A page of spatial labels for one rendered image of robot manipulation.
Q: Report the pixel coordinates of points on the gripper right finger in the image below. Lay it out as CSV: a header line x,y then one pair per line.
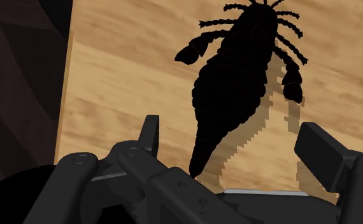
x,y
360,183

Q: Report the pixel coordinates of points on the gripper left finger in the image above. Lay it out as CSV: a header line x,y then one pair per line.
x,y
169,189

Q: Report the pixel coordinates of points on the black sea scorpion figure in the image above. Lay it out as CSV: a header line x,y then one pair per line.
x,y
231,90

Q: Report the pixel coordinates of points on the wooden table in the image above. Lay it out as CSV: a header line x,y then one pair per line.
x,y
122,77

